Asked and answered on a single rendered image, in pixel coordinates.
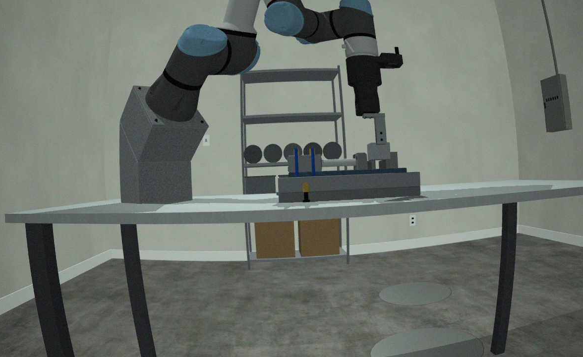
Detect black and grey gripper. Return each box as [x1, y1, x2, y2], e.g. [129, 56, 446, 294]
[342, 36, 403, 145]

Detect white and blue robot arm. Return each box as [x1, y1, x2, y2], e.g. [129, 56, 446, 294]
[145, 0, 376, 122]

